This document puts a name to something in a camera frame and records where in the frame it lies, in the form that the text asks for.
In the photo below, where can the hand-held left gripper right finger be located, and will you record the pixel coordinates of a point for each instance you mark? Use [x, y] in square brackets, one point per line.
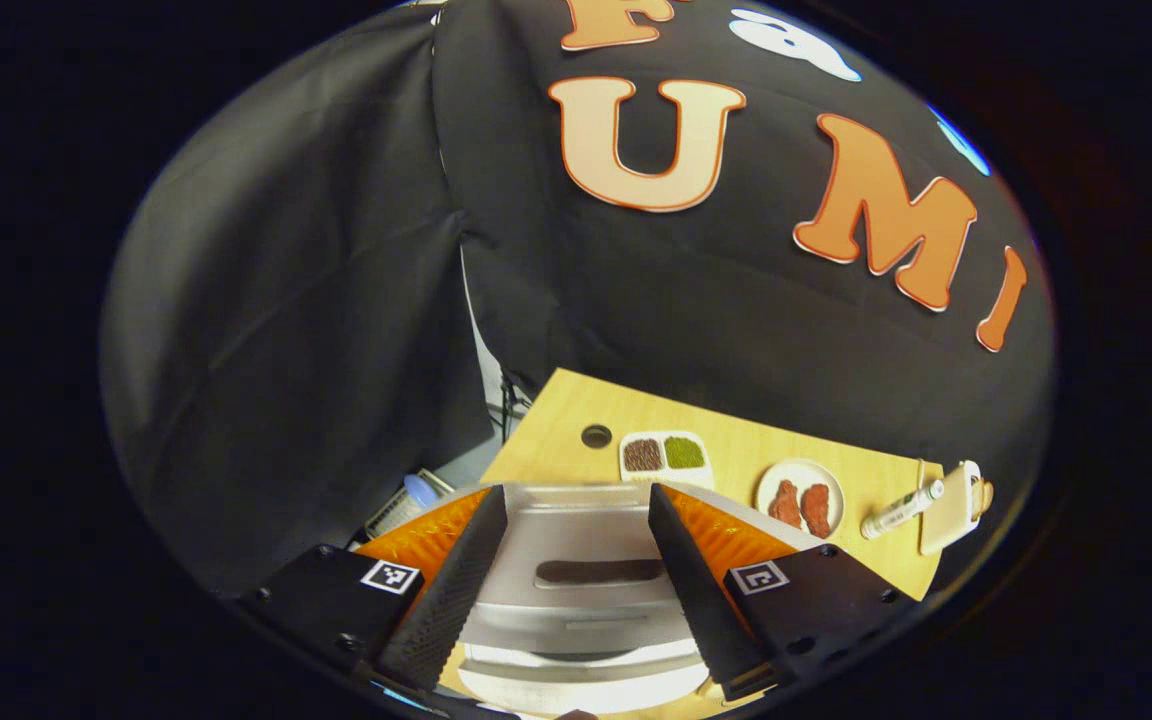
[696, 610]

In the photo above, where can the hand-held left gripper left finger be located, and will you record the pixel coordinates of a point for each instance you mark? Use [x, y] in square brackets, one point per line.
[446, 610]

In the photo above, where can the white rice cooker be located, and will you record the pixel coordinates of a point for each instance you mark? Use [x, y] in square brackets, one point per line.
[576, 530]

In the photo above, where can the red meat piece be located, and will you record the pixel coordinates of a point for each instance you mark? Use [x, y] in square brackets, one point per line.
[785, 505]
[816, 510]

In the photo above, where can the white divided bean dish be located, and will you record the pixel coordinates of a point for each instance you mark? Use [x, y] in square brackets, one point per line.
[664, 455]

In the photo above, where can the beige round plate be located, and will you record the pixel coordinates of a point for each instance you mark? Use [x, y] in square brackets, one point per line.
[801, 470]

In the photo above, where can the black tripod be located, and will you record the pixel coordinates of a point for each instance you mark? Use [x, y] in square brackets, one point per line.
[511, 400]

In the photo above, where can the white bottle green label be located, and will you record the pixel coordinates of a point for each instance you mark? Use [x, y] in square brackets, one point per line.
[901, 510]

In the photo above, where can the cream toaster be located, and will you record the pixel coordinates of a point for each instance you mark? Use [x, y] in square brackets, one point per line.
[948, 510]

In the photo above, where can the toast slice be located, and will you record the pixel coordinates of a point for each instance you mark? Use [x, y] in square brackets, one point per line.
[983, 497]

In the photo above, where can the black backdrop cloth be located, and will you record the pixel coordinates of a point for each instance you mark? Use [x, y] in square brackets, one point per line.
[336, 300]

